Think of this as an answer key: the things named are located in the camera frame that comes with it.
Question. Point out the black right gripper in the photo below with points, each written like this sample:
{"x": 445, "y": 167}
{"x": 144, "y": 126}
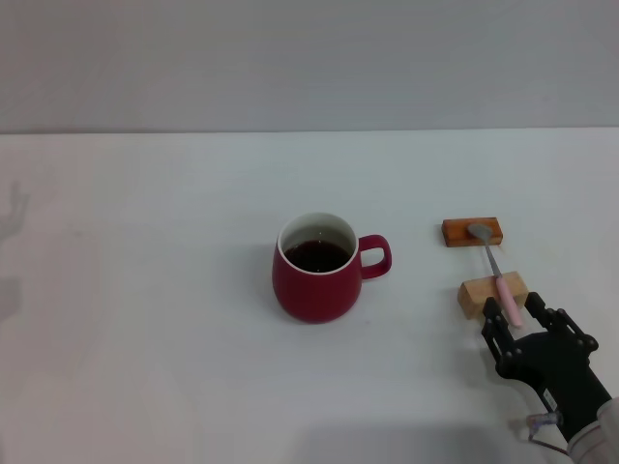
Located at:
{"x": 556, "y": 372}

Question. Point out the red ceramic cup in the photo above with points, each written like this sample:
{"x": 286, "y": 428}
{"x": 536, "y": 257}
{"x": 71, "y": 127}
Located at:
{"x": 314, "y": 295}

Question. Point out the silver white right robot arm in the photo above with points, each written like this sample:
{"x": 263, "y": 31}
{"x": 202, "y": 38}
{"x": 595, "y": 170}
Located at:
{"x": 597, "y": 435}

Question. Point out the light notched wooden block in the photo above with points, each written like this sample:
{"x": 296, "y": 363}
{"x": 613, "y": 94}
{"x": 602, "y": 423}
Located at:
{"x": 476, "y": 292}

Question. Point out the dark orange wooden block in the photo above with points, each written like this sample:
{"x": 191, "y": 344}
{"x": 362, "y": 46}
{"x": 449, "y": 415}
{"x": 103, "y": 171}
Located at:
{"x": 457, "y": 233}

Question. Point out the dark coffee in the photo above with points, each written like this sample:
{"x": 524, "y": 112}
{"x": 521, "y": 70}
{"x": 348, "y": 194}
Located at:
{"x": 316, "y": 256}

